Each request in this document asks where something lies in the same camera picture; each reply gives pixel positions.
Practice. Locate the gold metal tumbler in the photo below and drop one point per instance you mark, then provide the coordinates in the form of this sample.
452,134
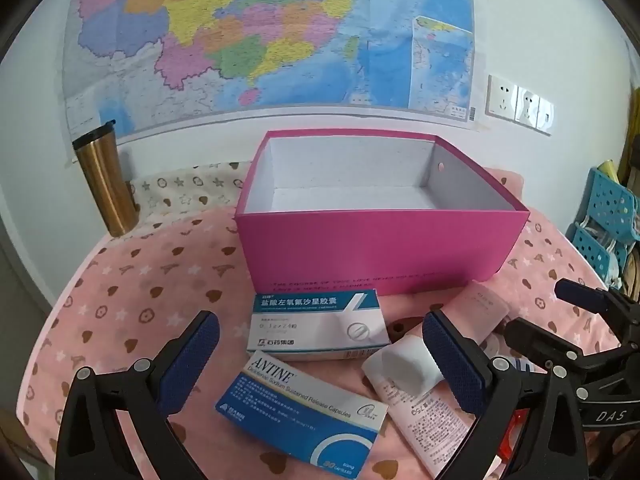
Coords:
107,180

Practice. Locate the pale pink tube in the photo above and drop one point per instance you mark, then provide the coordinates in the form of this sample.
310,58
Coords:
480,305

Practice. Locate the white wall socket panel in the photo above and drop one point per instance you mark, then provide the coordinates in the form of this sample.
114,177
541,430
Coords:
537,110

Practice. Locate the teal and white medicine box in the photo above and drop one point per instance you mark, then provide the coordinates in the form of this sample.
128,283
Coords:
310,325

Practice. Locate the pink printed blanket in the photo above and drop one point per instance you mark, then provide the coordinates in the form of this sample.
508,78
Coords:
150,285

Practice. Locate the yellow object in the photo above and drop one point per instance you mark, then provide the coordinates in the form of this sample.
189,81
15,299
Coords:
610,170

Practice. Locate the pink tube with white cap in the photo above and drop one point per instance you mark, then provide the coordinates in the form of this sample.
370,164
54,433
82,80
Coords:
425,420

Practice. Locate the colourful wall map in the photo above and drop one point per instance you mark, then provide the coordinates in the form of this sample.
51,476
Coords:
250,35

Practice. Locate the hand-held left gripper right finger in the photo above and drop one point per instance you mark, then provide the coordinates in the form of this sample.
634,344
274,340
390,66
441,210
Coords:
450,357

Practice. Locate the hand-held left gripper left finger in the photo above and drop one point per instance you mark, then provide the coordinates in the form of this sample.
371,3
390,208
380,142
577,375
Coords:
200,355

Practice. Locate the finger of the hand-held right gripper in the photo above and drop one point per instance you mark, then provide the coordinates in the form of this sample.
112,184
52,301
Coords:
575,290
535,340

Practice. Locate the blue perforated plastic rack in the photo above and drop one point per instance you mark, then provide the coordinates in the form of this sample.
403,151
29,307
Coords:
607,210

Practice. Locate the white wall socket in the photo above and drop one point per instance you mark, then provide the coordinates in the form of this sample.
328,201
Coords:
502,97

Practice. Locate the blue and white medicine box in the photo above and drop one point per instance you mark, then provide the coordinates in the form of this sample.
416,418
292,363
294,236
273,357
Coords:
300,410

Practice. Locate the pink cardboard box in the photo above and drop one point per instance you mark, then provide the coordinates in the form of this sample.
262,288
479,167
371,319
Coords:
370,250

